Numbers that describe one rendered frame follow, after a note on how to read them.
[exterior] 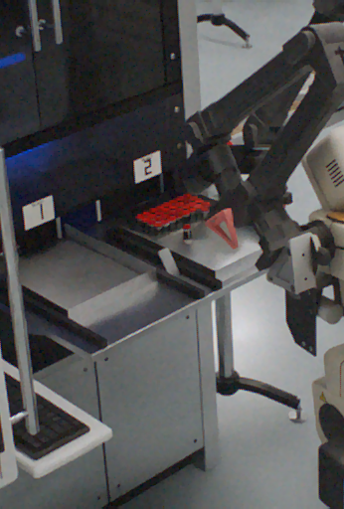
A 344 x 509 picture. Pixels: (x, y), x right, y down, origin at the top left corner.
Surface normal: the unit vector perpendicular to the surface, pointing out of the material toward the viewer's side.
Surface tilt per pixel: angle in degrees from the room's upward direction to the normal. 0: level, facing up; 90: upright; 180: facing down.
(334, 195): 90
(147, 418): 90
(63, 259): 0
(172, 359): 90
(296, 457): 0
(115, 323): 0
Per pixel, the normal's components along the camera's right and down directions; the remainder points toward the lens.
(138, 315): -0.06, -0.89
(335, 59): 0.55, -0.29
